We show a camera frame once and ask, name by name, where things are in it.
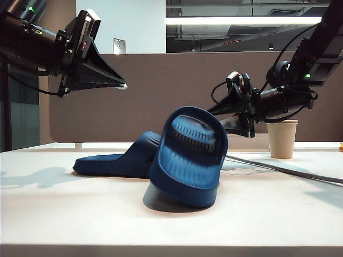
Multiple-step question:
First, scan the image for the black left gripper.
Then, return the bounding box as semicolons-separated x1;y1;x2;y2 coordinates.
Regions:
55;28;128;97

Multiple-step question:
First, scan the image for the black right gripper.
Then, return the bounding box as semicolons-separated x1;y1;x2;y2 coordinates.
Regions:
207;89;262;139

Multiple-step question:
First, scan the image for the dark blue rubber slipper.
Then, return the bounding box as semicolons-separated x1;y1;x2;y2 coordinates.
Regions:
148;105;229;208
72;130;163;179

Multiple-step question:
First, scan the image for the beige paper cup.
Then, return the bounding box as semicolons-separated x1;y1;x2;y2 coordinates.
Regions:
266;119;299;160

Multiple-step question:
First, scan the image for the brown desk partition panel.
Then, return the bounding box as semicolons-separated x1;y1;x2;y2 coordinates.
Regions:
48;52;343;144

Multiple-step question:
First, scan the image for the white ceiling light strip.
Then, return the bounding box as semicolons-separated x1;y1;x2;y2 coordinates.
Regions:
165;16;324;26

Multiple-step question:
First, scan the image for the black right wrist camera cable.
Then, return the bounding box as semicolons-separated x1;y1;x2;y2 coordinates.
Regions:
211;80;235;105

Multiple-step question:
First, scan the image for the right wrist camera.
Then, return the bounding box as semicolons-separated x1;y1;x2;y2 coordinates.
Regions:
226;71;251;93

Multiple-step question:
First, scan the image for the silver metal wall plate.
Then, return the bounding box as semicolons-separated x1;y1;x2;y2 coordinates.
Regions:
112;37;127;56

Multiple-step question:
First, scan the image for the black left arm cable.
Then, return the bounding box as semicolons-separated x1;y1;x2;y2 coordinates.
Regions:
34;79;64;96

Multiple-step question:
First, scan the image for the light grey table cable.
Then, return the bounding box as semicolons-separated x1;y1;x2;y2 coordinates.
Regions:
225;156;343;185

